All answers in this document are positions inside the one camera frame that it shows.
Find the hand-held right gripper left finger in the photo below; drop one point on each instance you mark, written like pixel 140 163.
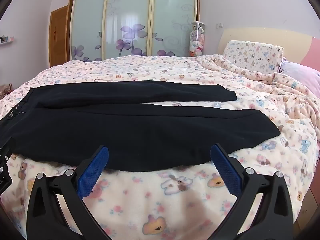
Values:
pixel 93 172

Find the bear print blanket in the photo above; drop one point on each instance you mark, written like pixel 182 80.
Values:
pixel 162 200

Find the wooden door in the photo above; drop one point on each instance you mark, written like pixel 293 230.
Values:
pixel 58 35

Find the light purple pillow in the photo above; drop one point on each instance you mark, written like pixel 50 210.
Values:
pixel 302 76

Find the frosted floral glass door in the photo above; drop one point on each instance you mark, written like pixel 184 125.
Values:
pixel 130 12

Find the clear tube of plush toys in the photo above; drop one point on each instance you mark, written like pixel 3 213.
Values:
pixel 197 42

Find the black pants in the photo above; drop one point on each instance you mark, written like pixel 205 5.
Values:
pixel 125 135

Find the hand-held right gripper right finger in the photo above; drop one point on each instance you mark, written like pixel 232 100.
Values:
pixel 225 170

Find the cream and pink headboard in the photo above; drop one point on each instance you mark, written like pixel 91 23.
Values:
pixel 250 33

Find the white wall socket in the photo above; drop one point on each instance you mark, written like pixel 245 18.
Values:
pixel 219 24

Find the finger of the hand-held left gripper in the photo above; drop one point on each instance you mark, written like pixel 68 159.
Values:
pixel 5 155

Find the small wall shelf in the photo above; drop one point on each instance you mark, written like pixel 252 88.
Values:
pixel 6 41

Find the bear print pillow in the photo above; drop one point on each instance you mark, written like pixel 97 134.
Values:
pixel 252 55

